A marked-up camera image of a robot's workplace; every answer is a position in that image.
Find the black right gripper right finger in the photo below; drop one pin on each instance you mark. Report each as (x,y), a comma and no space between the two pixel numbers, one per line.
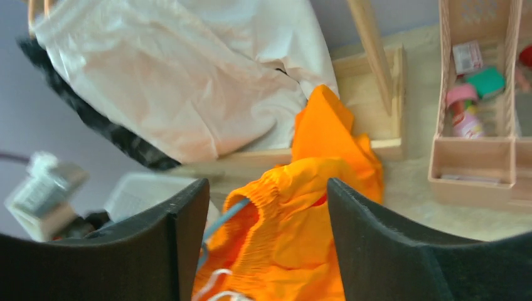
(383,255)

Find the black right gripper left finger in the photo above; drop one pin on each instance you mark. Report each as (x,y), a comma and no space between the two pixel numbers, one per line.
(150,256)

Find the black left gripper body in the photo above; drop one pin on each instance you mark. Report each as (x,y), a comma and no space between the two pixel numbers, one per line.
(82,226)

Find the white plastic basket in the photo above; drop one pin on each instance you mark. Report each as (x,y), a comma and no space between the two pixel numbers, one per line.
(137,192)

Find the orange shorts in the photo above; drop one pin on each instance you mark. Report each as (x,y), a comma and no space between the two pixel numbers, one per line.
(280,246)

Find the pink plastic file organizer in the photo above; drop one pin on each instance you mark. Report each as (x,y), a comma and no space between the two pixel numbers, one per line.
(493,171)

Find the dark camouflage shorts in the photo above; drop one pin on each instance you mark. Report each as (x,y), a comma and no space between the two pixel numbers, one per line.
(122,138)

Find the white shorts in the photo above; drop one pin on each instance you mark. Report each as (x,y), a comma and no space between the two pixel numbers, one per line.
(196,79)

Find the orange hanger right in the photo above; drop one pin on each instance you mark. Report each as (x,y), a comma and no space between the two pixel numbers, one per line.
(38,8)

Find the pink small bottle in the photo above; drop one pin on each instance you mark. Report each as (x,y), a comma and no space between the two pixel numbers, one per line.
(461,102)

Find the wooden clothes rack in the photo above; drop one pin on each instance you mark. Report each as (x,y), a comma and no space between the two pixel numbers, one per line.
(372,86)

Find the green small item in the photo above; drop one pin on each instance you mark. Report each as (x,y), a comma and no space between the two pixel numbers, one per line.
(488,82)

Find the white small packet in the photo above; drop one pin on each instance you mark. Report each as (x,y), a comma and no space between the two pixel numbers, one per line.
(467,57)

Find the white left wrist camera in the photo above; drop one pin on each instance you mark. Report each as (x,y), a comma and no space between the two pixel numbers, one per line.
(41,202)

